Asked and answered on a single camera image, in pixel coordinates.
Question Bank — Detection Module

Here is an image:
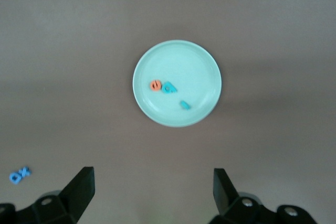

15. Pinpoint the blue foam letter x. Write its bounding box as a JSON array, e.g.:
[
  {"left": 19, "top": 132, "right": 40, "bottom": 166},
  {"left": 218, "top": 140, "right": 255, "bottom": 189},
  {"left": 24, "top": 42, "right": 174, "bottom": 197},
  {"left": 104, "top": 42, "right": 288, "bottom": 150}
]
[{"left": 19, "top": 166, "right": 33, "bottom": 178}]

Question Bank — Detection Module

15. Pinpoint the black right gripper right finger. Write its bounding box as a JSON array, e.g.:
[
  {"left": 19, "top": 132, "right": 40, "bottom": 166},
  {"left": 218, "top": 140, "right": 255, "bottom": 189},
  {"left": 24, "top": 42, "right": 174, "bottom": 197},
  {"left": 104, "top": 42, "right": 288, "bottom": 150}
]
[{"left": 207, "top": 168, "right": 279, "bottom": 224}]

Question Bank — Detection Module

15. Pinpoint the orange foam letter e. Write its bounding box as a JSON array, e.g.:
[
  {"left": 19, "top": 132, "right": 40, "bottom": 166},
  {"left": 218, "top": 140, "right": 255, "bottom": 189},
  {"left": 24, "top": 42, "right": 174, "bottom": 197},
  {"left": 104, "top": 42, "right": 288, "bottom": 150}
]
[{"left": 149, "top": 79, "right": 162, "bottom": 92}]

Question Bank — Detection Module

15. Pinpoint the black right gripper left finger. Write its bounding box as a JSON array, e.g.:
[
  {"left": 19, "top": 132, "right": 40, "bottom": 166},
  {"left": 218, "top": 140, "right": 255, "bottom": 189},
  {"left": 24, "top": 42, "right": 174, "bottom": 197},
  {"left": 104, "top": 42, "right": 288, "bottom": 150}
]
[{"left": 15, "top": 166, "right": 95, "bottom": 224}]

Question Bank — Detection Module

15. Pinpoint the teal foam letter r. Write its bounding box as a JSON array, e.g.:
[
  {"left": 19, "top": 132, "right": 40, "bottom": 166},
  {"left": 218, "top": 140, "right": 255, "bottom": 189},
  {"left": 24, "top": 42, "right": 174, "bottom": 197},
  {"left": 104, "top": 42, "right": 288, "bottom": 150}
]
[{"left": 179, "top": 99, "right": 192, "bottom": 111}]

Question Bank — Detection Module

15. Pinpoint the teal foam letter d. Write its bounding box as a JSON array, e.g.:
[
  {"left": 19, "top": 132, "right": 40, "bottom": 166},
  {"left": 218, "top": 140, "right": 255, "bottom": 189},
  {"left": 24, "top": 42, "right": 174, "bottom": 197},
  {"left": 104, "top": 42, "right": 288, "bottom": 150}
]
[{"left": 161, "top": 81, "right": 179, "bottom": 95}]

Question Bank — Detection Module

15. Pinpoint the blue foam letter D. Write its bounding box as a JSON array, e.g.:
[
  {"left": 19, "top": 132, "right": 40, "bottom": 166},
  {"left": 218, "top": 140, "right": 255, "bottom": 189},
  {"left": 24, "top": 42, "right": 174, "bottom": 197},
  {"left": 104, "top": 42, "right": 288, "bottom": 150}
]
[{"left": 9, "top": 172, "right": 23, "bottom": 185}]

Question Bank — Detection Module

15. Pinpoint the light green plate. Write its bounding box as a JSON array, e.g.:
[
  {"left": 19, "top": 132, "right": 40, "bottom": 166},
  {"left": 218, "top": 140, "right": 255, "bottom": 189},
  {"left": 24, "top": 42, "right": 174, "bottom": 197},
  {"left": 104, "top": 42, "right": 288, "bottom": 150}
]
[{"left": 132, "top": 39, "right": 223, "bottom": 129}]

